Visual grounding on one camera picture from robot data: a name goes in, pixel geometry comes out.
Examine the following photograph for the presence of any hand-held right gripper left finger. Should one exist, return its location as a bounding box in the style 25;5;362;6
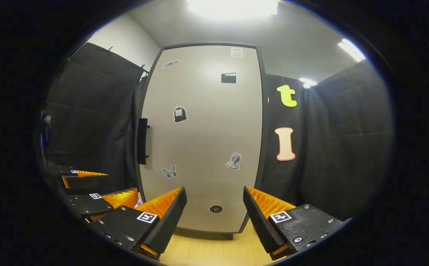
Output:
91;186;188;261

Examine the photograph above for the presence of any black door handle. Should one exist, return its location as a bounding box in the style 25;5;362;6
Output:
137;118;151;165

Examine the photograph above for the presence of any grey cabinet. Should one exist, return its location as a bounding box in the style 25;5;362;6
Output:
135;42;270;241

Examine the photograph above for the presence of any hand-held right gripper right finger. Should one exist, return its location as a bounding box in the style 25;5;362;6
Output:
243;186;353;261

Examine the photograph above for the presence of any beige cabinet door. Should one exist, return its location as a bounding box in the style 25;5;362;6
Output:
140;45;263;234

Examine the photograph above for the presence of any large ceiling light panel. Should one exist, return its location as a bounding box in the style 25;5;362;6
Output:
187;0;278;19

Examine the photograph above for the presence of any black backdrop cloth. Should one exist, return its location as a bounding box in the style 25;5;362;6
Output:
41;42;395;222

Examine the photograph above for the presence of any long ceiling light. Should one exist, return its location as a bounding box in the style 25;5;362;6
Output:
338;38;365;62

